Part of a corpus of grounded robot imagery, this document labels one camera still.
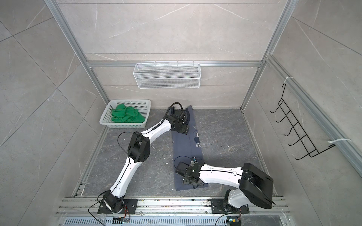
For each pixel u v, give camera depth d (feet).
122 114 3.62
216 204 2.42
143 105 3.77
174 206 2.45
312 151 1.91
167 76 3.31
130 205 2.40
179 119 2.80
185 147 3.07
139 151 2.06
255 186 1.33
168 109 4.01
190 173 2.06
